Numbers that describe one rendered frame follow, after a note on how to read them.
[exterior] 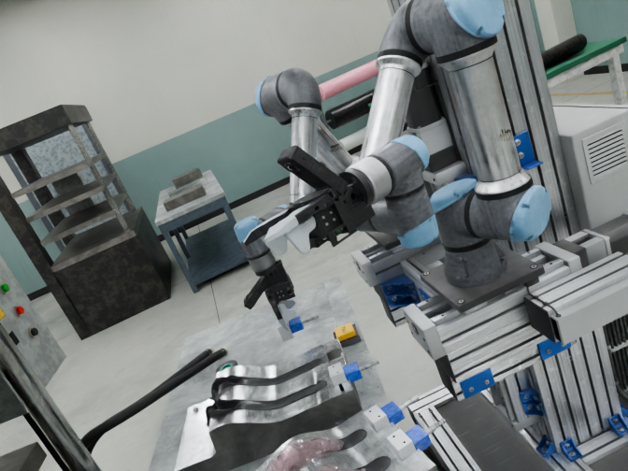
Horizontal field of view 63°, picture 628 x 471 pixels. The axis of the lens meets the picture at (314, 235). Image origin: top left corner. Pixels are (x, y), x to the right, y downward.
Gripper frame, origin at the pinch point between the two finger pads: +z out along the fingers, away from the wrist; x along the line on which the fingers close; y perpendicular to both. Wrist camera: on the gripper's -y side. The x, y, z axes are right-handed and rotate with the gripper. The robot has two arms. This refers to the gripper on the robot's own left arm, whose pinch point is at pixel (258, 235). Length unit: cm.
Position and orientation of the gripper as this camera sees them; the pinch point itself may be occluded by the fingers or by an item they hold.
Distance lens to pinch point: 75.2
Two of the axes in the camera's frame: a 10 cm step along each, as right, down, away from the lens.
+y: 4.4, 8.7, 2.1
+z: -7.3, 4.8, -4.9
